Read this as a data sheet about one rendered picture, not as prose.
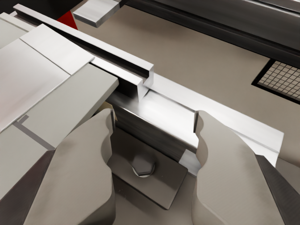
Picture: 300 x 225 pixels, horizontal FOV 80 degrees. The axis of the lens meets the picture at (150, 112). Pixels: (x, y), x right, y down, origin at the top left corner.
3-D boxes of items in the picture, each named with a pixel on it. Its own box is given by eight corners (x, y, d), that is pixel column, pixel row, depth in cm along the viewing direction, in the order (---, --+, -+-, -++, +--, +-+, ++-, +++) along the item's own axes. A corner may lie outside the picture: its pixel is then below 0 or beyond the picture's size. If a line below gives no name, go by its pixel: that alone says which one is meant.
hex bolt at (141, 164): (128, 169, 22) (126, 166, 21) (140, 151, 23) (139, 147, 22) (147, 181, 21) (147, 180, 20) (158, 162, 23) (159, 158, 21)
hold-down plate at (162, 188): (9, 105, 30) (-4, 94, 28) (35, 83, 32) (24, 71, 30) (166, 211, 23) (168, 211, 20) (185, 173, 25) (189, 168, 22)
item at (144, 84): (14, 37, 24) (-3, 15, 22) (32, 24, 26) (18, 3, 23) (139, 102, 19) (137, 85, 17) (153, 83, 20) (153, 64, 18)
